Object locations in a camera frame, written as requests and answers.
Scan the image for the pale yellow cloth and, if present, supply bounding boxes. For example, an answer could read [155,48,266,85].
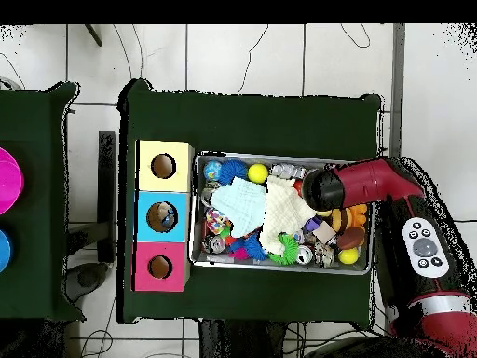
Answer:
[260,173,318,257]

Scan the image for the green fuzzy toy with eyes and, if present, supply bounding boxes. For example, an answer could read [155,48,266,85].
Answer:
[268,235,302,268]

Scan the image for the silver robot toy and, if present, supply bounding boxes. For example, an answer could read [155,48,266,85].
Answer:
[270,163,308,181]

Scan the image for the orange spiky toy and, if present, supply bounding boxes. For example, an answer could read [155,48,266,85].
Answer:
[349,203,370,229]

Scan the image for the brown toy football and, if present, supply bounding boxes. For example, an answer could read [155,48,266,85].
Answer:
[335,227,367,251]

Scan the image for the blue globe ball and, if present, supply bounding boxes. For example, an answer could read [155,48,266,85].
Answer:
[202,159,224,183]

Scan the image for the blue spiky ball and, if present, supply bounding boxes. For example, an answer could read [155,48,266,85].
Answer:
[219,158,251,186]

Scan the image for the tan wooden cube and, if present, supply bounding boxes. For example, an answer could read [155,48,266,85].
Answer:
[312,223,338,245]

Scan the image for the dark green side table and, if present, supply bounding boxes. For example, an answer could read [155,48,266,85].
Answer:
[0,80,85,324]

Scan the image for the pink round plate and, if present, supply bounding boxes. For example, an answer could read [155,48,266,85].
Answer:
[0,146,26,217]

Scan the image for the blue round plate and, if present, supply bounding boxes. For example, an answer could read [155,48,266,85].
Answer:
[0,228,13,273]

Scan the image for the crushed silver can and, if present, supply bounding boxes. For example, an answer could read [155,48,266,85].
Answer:
[314,242,337,269]

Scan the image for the mint green cloth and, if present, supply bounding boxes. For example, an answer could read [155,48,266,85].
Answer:
[210,175,270,240]

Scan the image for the silver and black can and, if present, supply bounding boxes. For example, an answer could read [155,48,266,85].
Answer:
[205,234,228,255]

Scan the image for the blue fuzzy toy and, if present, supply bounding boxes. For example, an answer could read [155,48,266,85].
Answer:
[244,231,269,262]

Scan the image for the multicoloured toy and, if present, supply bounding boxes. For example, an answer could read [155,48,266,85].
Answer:
[205,208,229,236]

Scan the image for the clear mesh bin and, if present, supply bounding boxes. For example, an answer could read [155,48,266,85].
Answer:
[189,152,377,276]

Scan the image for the wooden box with three holes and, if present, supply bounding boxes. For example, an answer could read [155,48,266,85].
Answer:
[132,138,197,295]

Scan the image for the pink fuzzy toy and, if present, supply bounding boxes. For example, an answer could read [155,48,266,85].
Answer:
[226,238,251,262]

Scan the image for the toy hamburger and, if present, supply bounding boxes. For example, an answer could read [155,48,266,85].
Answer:
[331,208,355,232]

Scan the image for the small yellow ball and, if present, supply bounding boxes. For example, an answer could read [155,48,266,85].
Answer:
[338,245,360,267]

